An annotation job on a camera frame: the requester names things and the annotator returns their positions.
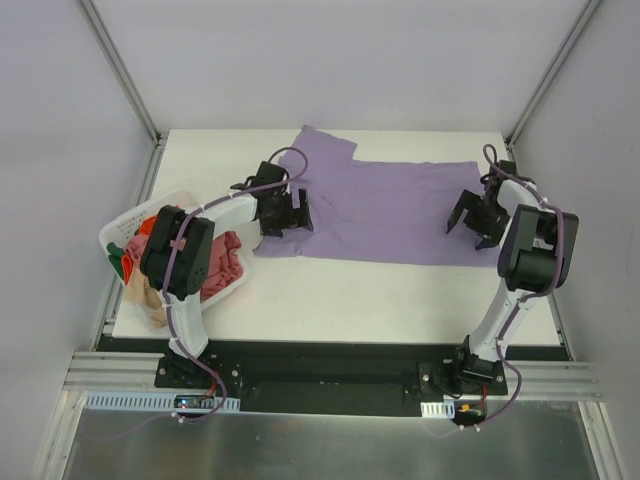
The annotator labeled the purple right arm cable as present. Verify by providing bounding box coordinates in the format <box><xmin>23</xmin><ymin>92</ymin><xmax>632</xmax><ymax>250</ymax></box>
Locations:
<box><xmin>424</xmin><ymin>143</ymin><xmax>569</xmax><ymax>440</ymax></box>

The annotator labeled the lavender purple t-shirt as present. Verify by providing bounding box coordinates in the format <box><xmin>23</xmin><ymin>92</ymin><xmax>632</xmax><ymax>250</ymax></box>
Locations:
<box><xmin>254</xmin><ymin>127</ymin><xmax>498</xmax><ymax>268</ymax></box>

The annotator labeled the green garment in basket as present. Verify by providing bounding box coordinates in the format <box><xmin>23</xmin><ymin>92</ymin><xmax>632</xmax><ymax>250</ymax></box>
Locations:
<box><xmin>106</xmin><ymin>242</ymin><xmax>125</xmax><ymax>269</ymax></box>

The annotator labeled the right aluminium frame post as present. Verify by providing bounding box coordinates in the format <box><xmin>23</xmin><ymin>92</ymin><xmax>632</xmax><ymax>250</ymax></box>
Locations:
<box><xmin>505</xmin><ymin>0</ymin><xmax>606</xmax><ymax>153</ymax></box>

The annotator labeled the orange t-shirt in basket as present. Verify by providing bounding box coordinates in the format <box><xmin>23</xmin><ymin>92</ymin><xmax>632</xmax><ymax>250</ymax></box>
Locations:
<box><xmin>137</xmin><ymin>215</ymin><xmax>157</xmax><ymax>236</ymax></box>

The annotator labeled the pink t-shirt in basket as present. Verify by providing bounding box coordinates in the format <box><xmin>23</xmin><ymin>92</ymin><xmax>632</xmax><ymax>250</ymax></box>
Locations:
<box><xmin>121</xmin><ymin>231</ymin><xmax>244</xmax><ymax>302</ymax></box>

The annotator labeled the white plastic laundry basket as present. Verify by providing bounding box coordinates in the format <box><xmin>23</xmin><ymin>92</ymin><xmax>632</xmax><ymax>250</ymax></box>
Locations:
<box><xmin>99</xmin><ymin>189</ymin><xmax>250</xmax><ymax>338</ymax></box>

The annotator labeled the aluminium extrusion rail right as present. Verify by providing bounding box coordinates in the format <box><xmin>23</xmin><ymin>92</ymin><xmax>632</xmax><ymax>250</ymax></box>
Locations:
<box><xmin>513</xmin><ymin>361</ymin><xmax>603</xmax><ymax>402</ymax></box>

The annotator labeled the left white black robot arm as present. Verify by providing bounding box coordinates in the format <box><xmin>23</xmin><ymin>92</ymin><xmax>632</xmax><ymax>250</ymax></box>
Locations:
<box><xmin>140</xmin><ymin>161</ymin><xmax>313</xmax><ymax>389</ymax></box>

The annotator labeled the aluminium frame post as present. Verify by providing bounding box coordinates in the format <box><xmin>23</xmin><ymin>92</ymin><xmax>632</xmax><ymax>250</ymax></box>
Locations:
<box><xmin>505</xmin><ymin>0</ymin><xmax>606</xmax><ymax>153</ymax></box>
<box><xmin>75</xmin><ymin>0</ymin><xmax>163</xmax><ymax>145</ymax></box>

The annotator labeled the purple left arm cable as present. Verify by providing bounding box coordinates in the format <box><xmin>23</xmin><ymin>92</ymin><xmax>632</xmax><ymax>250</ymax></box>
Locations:
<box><xmin>79</xmin><ymin>145</ymin><xmax>309</xmax><ymax>441</ymax></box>

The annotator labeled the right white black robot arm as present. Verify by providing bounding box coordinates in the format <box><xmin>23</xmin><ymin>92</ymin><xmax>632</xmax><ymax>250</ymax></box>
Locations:
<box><xmin>440</xmin><ymin>160</ymin><xmax>579</xmax><ymax>397</ymax></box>

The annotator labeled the aluminium extrusion rail left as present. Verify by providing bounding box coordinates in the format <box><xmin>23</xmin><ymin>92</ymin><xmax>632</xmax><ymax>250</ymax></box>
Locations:
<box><xmin>64</xmin><ymin>349</ymin><xmax>166</xmax><ymax>391</ymax></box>

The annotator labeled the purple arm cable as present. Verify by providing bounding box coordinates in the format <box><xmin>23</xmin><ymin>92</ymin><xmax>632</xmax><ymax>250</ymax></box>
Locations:
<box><xmin>79</xmin><ymin>145</ymin><xmax>309</xmax><ymax>441</ymax></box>
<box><xmin>424</xmin><ymin>143</ymin><xmax>569</xmax><ymax>440</ymax></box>

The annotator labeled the aluminium extrusion rail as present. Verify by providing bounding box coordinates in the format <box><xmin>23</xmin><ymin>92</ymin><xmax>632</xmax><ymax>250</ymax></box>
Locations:
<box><xmin>64</xmin><ymin>349</ymin><xmax>166</xmax><ymax>391</ymax></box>
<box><xmin>513</xmin><ymin>361</ymin><xmax>603</xmax><ymax>402</ymax></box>

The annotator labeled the left white slotted cable duct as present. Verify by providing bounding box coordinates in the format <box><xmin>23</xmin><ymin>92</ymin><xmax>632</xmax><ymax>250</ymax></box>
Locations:
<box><xmin>85</xmin><ymin>392</ymin><xmax>241</xmax><ymax>415</ymax></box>

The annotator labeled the left aluminium frame post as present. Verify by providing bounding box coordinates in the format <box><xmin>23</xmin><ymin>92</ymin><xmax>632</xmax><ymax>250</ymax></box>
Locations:
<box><xmin>75</xmin><ymin>0</ymin><xmax>163</xmax><ymax>145</ymax></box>

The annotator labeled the white slotted cable duct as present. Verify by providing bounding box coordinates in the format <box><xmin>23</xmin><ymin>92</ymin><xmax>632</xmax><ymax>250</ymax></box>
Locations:
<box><xmin>85</xmin><ymin>392</ymin><xmax>241</xmax><ymax>415</ymax></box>
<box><xmin>420</xmin><ymin>399</ymin><xmax>456</xmax><ymax>420</ymax></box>

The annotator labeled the right white slotted cable duct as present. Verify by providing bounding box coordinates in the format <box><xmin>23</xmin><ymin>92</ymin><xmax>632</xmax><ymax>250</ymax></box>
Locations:
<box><xmin>420</xmin><ymin>399</ymin><xmax>456</xmax><ymax>420</ymax></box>

